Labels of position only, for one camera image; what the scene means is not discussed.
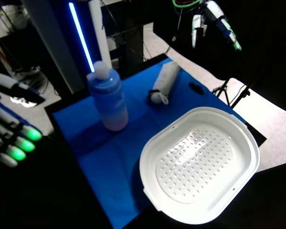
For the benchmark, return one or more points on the white upright post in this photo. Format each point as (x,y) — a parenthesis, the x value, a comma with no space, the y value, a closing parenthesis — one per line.
(97,28)

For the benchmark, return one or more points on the black metal rack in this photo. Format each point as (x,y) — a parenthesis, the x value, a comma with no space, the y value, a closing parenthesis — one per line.
(133,38)

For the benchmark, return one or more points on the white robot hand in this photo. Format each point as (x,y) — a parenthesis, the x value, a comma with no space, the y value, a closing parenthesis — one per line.
(28,134)
(214,10)

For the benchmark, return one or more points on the white umbrella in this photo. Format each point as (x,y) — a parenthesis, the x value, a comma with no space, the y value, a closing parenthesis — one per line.
(165,76)

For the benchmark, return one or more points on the black tripod stand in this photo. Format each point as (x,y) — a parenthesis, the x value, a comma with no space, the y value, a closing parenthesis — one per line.
(246,92)

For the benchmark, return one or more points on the grey robot body column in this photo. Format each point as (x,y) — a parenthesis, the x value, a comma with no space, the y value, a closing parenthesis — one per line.
(50,35)

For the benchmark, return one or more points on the glowing blue light strip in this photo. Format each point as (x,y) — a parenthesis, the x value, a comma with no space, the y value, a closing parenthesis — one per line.
(79,31)

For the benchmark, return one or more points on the small black patch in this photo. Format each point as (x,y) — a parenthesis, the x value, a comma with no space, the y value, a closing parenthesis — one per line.
(196,88)

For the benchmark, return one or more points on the blue water bottle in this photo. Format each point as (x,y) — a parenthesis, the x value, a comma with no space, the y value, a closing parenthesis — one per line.
(107,100)

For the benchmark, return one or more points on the blue table cloth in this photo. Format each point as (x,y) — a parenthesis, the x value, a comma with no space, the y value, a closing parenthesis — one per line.
(114,155)

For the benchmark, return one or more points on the white perforated plastic basket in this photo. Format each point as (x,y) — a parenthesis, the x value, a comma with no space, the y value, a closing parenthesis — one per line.
(200,167)

